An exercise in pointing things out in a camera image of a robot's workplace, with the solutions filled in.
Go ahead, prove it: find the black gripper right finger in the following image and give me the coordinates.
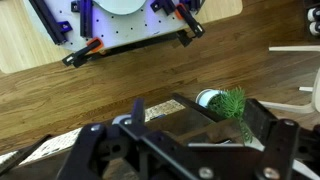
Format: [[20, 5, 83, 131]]
[[244, 98, 301, 180]]

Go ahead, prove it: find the black clamp orange handle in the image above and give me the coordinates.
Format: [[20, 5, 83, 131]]
[[61, 36, 104, 69], [174, 3, 206, 39]]

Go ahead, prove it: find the green plant in white pot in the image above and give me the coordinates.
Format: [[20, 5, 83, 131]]
[[194, 87, 254, 144]]

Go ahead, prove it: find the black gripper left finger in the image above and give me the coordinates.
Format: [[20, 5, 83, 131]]
[[54, 97, 174, 180]]

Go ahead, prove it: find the white cylindrical canister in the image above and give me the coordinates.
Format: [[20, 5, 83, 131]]
[[306, 7, 320, 23], [308, 21, 320, 37]]

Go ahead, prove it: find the dark wooden console table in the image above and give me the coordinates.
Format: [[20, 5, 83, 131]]
[[0, 93, 320, 180]]

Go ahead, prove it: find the cream wooden chair frame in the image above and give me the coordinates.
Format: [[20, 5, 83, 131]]
[[258, 44, 320, 115]]

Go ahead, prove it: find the white perforated mounting board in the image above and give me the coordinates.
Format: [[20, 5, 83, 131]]
[[23, 0, 201, 53]]

